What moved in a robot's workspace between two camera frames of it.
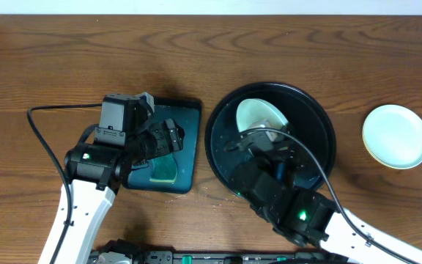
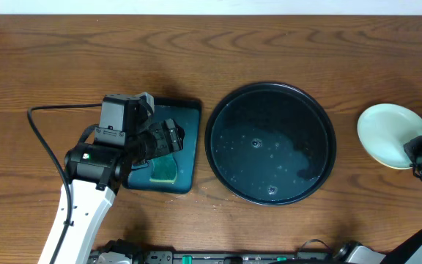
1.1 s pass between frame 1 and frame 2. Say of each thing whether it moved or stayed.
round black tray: stayed
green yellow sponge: stayed
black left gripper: stayed
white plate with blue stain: moved
